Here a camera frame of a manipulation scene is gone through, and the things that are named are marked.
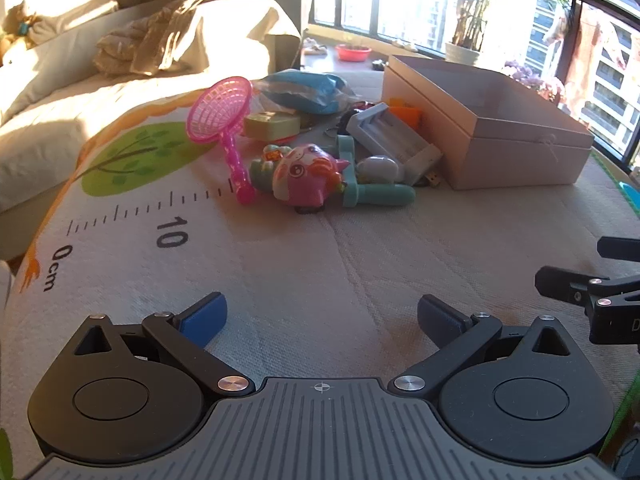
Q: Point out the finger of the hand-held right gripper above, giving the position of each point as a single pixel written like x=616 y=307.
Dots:
x=620 y=249
x=560 y=282

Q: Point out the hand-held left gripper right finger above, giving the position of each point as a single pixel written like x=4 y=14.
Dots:
x=440 y=319

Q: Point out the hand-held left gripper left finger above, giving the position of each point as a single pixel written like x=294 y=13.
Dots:
x=205 y=317

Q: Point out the beige cardboard box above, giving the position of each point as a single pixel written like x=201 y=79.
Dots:
x=500 y=160

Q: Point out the blue tissue packet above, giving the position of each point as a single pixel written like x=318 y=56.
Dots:
x=305 y=90

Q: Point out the white rounded toy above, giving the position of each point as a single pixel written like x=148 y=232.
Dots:
x=377 y=167

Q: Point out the pink cartoon squishy toy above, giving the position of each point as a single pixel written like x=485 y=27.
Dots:
x=305 y=175

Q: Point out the hanging pale garment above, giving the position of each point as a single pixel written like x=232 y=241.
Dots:
x=590 y=55

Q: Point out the purple flowering plant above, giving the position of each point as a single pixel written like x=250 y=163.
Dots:
x=522 y=72

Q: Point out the pale green power cube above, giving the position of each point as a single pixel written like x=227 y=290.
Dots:
x=270 y=126

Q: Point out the orange plastic toy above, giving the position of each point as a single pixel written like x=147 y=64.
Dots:
x=406 y=114

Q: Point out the pink toy net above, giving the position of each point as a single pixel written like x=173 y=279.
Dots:
x=220 y=105

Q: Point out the white plant pot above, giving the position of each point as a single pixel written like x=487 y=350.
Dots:
x=462 y=53

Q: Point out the red plastic basin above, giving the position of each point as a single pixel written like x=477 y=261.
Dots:
x=353 y=52

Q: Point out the tall bamboo plant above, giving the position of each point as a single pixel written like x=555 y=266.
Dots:
x=475 y=0

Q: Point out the small white ornament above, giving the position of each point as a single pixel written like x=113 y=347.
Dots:
x=315 y=49

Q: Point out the crumpled beige blanket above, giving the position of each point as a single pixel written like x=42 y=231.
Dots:
x=215 y=25

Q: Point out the tan plush with teal bow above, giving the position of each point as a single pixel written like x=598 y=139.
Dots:
x=20 y=22

